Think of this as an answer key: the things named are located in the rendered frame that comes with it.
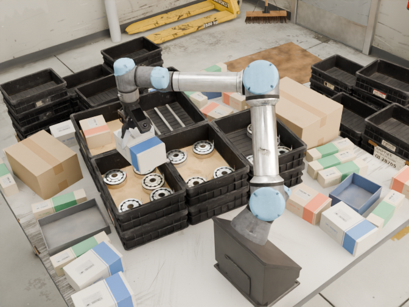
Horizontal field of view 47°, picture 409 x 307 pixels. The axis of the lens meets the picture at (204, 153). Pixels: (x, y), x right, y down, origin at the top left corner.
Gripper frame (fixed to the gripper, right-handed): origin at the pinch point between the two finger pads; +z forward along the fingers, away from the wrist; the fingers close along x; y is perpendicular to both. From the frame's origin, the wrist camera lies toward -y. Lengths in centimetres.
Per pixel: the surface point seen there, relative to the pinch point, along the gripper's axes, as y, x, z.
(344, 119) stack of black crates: 22, -163, 73
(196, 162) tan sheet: 4.7, -29.3, 28.4
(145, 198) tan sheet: -1.2, 2.2, 28.4
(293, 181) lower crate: -26, -63, 38
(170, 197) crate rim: -16.3, -1.9, 19.0
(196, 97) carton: 60, -69, 35
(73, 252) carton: -3, 38, 35
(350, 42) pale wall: 138, -313, 105
